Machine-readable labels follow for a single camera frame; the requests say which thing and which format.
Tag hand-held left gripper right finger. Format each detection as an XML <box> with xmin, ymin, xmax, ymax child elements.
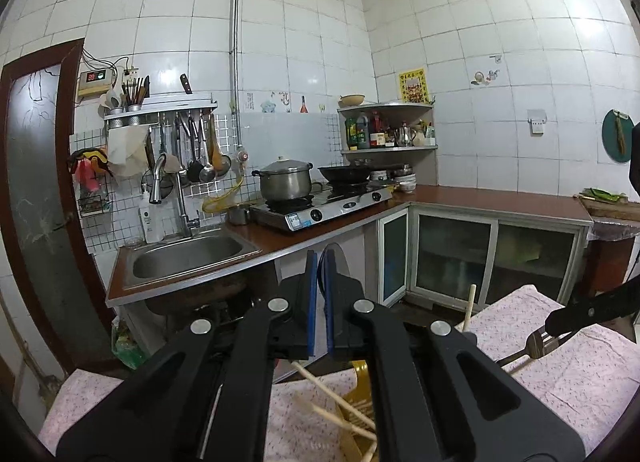
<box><xmin>323</xmin><ymin>244</ymin><xmax>586</xmax><ymax>462</ymax></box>

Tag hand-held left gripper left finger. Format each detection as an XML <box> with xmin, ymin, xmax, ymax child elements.
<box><xmin>55</xmin><ymin>250</ymin><xmax>318</xmax><ymax>462</ymax></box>

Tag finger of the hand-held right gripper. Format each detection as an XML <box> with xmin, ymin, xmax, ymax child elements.
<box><xmin>544</xmin><ymin>277</ymin><xmax>640</xmax><ymax>343</ymax></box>

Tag metal fork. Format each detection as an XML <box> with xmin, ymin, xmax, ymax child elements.
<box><xmin>494</xmin><ymin>326</ymin><xmax>572</xmax><ymax>369</ymax></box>

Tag yellow perforated utensil basket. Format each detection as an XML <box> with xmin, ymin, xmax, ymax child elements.
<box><xmin>334</xmin><ymin>360</ymin><xmax>377</xmax><ymax>462</ymax></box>

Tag steel cup of utensils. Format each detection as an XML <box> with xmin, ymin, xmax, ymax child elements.
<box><xmin>121</xmin><ymin>75</ymin><xmax>151</xmax><ymax>113</ymax></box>

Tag pink floral tablecloth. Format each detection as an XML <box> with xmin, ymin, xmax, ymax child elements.
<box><xmin>38</xmin><ymin>284</ymin><xmax>640</xmax><ymax>462</ymax></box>

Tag steel gas stove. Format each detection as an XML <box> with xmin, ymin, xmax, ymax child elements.
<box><xmin>248</xmin><ymin>184</ymin><xmax>394</xmax><ymax>232</ymax></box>

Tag wooden board with green vegetables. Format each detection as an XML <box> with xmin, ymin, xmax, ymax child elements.
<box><xmin>574</xmin><ymin>186</ymin><xmax>640</xmax><ymax>224</ymax></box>

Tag steel pot with lid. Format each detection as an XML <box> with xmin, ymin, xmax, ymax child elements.
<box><xmin>251</xmin><ymin>156</ymin><xmax>324</xmax><ymax>202</ymax></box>

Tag steel kitchen sink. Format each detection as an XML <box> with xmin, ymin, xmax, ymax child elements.
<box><xmin>120</xmin><ymin>233</ymin><xmax>262</xmax><ymax>289</ymax></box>

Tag black wok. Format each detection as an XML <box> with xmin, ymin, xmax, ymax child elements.
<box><xmin>317</xmin><ymin>163</ymin><xmax>374</xmax><ymax>185</ymax></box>

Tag glass door cabinet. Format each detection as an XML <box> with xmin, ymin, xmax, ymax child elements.
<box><xmin>377</xmin><ymin>204</ymin><xmax>592</xmax><ymax>314</ymax></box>

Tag steel faucet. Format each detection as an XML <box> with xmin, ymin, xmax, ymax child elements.
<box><xmin>148</xmin><ymin>152</ymin><xmax>202</xmax><ymax>239</ymax></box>

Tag brown kitchen counter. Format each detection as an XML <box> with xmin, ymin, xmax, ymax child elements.
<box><xmin>105</xmin><ymin>184</ymin><xmax>597</xmax><ymax>309</ymax></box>

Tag steel ladle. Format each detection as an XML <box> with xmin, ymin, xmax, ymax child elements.
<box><xmin>198</xmin><ymin>113</ymin><xmax>216</xmax><ymax>183</ymax></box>

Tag wooden spatula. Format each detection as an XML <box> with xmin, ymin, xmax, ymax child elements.
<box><xmin>207</xmin><ymin>111</ymin><xmax>232</xmax><ymax>179</ymax></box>

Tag dark sauce bottle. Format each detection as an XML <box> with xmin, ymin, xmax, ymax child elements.
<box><xmin>356</xmin><ymin>111</ymin><xmax>372</xmax><ymax>150</ymax></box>

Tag green round cutting board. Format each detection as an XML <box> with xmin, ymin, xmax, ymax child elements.
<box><xmin>601</xmin><ymin>109</ymin><xmax>634</xmax><ymax>163</ymax></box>

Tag black ladle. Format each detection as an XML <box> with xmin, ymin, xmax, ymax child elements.
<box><xmin>186</xmin><ymin>113</ymin><xmax>204</xmax><ymax>184</ymax></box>

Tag red sauce bottle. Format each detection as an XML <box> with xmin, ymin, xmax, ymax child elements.
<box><xmin>369</xmin><ymin>110</ymin><xmax>387</xmax><ymax>148</ymax></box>

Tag white soap bottle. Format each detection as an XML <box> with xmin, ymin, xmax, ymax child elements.
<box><xmin>138</xmin><ymin>184</ymin><xmax>162</xmax><ymax>244</ymax></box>

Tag green plastic bag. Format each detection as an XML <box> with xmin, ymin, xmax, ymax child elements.
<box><xmin>110</xmin><ymin>316</ymin><xmax>149</xmax><ymax>371</ymax></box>

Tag row of tile decals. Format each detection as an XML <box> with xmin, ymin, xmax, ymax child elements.
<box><xmin>244</xmin><ymin>90</ymin><xmax>328</xmax><ymax>115</ymax></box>

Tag grey corner shelf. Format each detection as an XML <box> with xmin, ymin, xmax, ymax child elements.
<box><xmin>336</xmin><ymin>101</ymin><xmax>439</xmax><ymax>184</ymax></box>

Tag white hanging cloth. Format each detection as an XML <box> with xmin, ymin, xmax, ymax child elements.
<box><xmin>107</xmin><ymin>126</ymin><xmax>152</xmax><ymax>179</ymax></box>

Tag orange and yellow rubber gloves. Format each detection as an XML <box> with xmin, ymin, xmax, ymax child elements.
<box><xmin>68</xmin><ymin>146</ymin><xmax>114</xmax><ymax>194</ymax></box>

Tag brown door with frosted glass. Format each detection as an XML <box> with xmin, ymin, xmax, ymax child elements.
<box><xmin>0</xmin><ymin>38</ymin><xmax>117</xmax><ymax>379</ymax></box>

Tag water heater control box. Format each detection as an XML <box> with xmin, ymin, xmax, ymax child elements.
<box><xmin>76</xmin><ymin>67</ymin><xmax>117</xmax><ymax>99</ymax></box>

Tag yellow hose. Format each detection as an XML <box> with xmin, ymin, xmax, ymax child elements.
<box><xmin>202</xmin><ymin>173</ymin><xmax>246</xmax><ymax>214</ymax></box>

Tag white wall socket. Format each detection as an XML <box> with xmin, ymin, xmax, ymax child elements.
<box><xmin>527</xmin><ymin>109</ymin><xmax>549</xmax><ymax>136</ymax></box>

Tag wire wall basket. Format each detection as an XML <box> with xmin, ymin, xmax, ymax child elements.
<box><xmin>79</xmin><ymin>194</ymin><xmax>113</xmax><ymax>218</ymax></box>

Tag yellow wall poster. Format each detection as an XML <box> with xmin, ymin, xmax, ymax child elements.
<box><xmin>398</xmin><ymin>66</ymin><xmax>429</xmax><ymax>104</ymax></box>

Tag metal wall utensil rack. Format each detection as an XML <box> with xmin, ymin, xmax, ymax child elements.
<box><xmin>102</xmin><ymin>94</ymin><xmax>219</xmax><ymax>129</ymax></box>

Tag grey wall pipe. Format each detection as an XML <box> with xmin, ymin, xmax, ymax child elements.
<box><xmin>230</xmin><ymin>0</ymin><xmax>244</xmax><ymax>153</ymax></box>

